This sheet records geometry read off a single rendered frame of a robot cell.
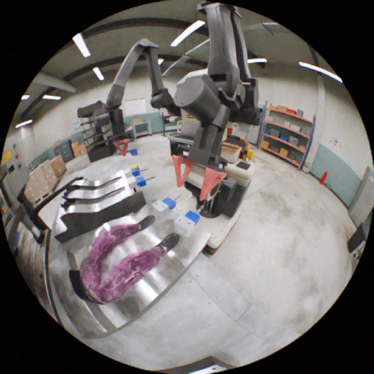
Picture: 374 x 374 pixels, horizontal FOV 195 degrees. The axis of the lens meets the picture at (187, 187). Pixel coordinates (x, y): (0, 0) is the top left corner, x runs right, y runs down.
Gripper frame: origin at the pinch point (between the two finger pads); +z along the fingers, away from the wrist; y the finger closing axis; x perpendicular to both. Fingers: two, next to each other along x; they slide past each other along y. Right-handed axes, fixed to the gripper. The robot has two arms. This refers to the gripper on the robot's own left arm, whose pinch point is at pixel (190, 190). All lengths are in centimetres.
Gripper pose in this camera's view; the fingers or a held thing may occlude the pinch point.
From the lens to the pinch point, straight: 25.3
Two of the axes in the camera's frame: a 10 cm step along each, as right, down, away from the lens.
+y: 7.4, 4.2, -5.3
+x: 6.0, -0.6, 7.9
